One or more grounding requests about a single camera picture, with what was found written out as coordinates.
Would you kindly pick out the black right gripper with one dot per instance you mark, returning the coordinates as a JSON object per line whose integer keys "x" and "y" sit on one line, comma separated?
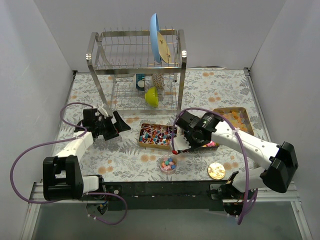
{"x": 187, "y": 139}

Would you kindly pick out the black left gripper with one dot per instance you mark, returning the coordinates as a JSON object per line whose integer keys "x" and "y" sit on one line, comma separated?
{"x": 110, "y": 127}

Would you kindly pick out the black tin with star candies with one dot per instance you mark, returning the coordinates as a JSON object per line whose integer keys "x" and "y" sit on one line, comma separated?
{"x": 212, "y": 146}

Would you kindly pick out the gold tin with lollipops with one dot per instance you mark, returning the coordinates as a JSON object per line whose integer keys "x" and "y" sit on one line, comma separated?
{"x": 156, "y": 136}

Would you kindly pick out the clear plastic jar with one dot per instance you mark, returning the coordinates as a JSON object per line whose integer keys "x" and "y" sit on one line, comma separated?
{"x": 168, "y": 164}

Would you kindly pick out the gold tin with popsicle candies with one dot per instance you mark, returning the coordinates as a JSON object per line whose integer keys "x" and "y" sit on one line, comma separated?
{"x": 238, "y": 116}

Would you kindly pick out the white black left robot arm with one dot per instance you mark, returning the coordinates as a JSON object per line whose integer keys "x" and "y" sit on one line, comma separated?
{"x": 62, "y": 176}

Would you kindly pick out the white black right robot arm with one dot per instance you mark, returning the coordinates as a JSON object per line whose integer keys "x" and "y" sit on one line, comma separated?
{"x": 277, "y": 163}

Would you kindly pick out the floral table mat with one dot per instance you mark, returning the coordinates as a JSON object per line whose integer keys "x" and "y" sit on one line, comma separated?
{"x": 121, "y": 159}

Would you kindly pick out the gold jar lid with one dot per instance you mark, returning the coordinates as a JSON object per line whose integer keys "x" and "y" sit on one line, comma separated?
{"x": 216, "y": 171}

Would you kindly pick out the green bowl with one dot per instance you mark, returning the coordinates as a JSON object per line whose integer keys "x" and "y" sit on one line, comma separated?
{"x": 151, "y": 97}

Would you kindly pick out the teal white cup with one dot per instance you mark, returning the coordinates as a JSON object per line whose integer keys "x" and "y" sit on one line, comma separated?
{"x": 140, "y": 81}

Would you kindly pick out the stainless steel dish rack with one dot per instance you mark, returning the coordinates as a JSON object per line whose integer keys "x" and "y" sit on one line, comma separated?
{"x": 115, "y": 57}

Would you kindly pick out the patterned paper cup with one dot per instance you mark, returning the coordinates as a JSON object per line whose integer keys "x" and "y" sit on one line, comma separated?
{"x": 158, "y": 80}

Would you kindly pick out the beige patterned plate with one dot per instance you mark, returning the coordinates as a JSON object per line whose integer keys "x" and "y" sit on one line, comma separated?
{"x": 163, "y": 49}

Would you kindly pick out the blue plate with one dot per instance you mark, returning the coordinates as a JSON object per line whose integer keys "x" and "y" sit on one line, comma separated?
{"x": 153, "y": 30}

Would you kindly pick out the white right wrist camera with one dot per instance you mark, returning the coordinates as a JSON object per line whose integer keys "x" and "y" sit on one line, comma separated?
{"x": 180, "y": 143}

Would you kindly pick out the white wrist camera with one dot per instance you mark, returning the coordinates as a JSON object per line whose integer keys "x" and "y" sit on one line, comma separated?
{"x": 105, "y": 110}
{"x": 180, "y": 143}

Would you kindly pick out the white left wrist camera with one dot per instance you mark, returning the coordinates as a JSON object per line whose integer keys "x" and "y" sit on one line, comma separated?
{"x": 105, "y": 110}

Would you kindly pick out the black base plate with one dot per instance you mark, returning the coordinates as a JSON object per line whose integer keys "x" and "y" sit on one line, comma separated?
{"x": 175, "y": 195}

